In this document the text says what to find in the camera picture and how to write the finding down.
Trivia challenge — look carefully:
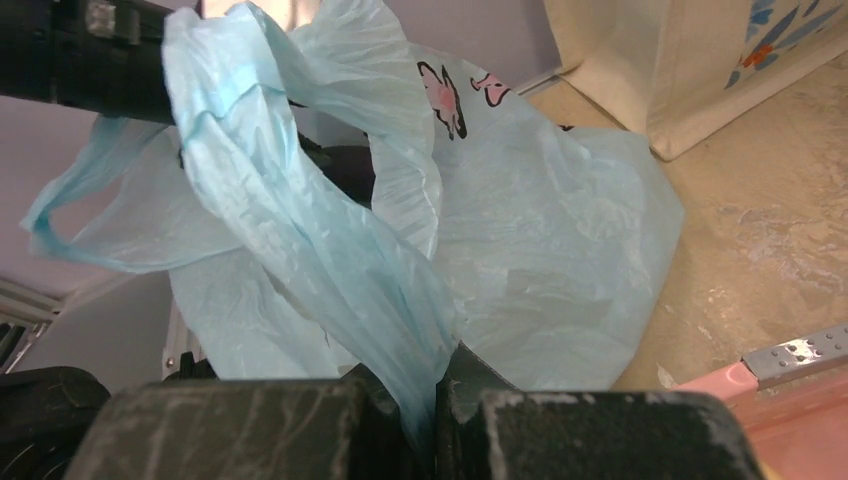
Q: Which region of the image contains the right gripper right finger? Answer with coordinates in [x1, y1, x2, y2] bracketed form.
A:
[435, 345, 766, 479]

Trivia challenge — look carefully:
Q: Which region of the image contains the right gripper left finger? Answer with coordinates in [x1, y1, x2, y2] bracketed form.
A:
[66, 366, 424, 479]

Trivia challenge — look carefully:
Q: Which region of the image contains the light blue plastic grocery bag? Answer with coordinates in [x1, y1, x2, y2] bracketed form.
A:
[22, 1, 684, 449]

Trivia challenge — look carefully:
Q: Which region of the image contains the beige canvas tote bag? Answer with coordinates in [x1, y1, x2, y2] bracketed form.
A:
[545, 0, 847, 160]

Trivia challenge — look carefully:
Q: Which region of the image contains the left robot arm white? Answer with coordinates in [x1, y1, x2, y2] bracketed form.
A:
[1, 0, 174, 126]

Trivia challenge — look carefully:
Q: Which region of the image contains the pink perforated basket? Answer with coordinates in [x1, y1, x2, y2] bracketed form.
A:
[681, 323, 847, 479]

